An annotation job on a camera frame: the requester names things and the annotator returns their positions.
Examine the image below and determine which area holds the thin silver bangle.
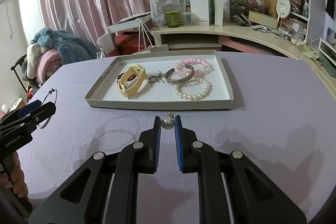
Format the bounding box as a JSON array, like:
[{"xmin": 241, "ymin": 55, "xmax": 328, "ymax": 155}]
[{"xmin": 37, "ymin": 88, "xmax": 58, "ymax": 130}]

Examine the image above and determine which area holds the pearl earring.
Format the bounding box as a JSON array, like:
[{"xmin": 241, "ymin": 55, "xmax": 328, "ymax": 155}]
[{"xmin": 161, "ymin": 113, "xmax": 175, "ymax": 130}]

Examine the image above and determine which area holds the white pearl bracelet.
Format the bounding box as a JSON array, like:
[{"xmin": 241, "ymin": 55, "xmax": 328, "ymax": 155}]
[{"xmin": 174, "ymin": 78, "xmax": 212, "ymax": 101}]

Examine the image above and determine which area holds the dark red bead necklace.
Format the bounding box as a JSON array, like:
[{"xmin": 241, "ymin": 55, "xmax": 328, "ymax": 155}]
[{"xmin": 117, "ymin": 72, "xmax": 140, "ymax": 85}]

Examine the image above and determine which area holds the wide silver cuff bracelet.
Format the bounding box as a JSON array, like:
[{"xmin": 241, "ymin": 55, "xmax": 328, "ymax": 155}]
[{"xmin": 164, "ymin": 63, "xmax": 196, "ymax": 85}]

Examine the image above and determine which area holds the silver ring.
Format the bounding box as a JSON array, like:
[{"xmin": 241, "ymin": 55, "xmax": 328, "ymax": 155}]
[{"xmin": 147, "ymin": 74, "xmax": 161, "ymax": 88}]

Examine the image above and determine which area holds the pink bead bracelet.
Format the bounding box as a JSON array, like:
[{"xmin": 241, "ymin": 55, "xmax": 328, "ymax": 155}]
[{"xmin": 173, "ymin": 57, "xmax": 214, "ymax": 77}]

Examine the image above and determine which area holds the left hand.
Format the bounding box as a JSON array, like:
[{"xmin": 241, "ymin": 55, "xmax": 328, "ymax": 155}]
[{"xmin": 0, "ymin": 151, "xmax": 29, "ymax": 198}]

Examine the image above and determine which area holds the pink folded blanket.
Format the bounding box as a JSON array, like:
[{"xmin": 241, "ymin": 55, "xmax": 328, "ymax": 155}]
[{"xmin": 35, "ymin": 48, "xmax": 62, "ymax": 84}]

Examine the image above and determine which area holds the blue fleece blanket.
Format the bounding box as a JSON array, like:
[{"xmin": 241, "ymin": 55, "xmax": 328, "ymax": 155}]
[{"xmin": 30, "ymin": 28, "xmax": 97, "ymax": 65}]

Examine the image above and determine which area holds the grey cardboard tray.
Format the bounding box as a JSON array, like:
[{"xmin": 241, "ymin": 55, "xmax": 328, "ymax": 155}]
[{"xmin": 85, "ymin": 50, "xmax": 234, "ymax": 111}]

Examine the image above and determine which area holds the beige curved desk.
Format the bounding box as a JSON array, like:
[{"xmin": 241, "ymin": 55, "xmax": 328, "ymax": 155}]
[{"xmin": 151, "ymin": 25, "xmax": 335, "ymax": 97}]

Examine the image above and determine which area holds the white paper shopping bag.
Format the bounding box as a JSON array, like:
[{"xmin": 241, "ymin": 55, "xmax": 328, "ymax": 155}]
[{"xmin": 136, "ymin": 19, "xmax": 169, "ymax": 54}]

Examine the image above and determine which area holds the green paper fan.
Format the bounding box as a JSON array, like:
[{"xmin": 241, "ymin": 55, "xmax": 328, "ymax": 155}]
[{"xmin": 299, "ymin": 45, "xmax": 320, "ymax": 60}]

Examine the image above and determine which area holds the white folding stand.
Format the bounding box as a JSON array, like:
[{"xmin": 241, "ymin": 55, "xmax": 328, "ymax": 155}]
[{"xmin": 106, "ymin": 12, "xmax": 151, "ymax": 55}]

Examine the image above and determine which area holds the tall white carton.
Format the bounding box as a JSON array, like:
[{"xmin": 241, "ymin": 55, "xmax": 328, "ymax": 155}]
[{"xmin": 215, "ymin": 0, "xmax": 224, "ymax": 26}]

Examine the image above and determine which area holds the green glass candle jar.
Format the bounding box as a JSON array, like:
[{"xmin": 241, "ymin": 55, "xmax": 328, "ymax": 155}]
[{"xmin": 165, "ymin": 11, "xmax": 180, "ymax": 28}]

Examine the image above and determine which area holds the black makeup organizer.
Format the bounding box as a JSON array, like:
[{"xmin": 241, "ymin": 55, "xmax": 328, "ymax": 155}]
[{"xmin": 230, "ymin": 0, "xmax": 265, "ymax": 26}]

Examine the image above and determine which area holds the white rectangular box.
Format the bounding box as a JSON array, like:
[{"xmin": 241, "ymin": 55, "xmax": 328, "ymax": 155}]
[{"xmin": 190, "ymin": 0, "xmax": 210, "ymax": 26}]

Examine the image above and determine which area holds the white lotion bottle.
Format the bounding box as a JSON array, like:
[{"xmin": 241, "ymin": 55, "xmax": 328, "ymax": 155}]
[{"xmin": 223, "ymin": 0, "xmax": 230, "ymax": 22}]

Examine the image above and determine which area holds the round white vanity mirror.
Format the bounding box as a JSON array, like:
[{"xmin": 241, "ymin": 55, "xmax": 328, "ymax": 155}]
[{"xmin": 276, "ymin": 0, "xmax": 291, "ymax": 21}]

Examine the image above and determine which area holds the clear plastic storage box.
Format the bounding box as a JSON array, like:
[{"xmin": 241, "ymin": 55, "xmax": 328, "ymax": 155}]
[{"xmin": 150, "ymin": 0, "xmax": 186, "ymax": 28}]

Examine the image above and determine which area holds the black pouch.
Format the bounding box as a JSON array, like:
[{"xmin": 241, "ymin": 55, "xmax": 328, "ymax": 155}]
[{"xmin": 326, "ymin": 0, "xmax": 335, "ymax": 19}]

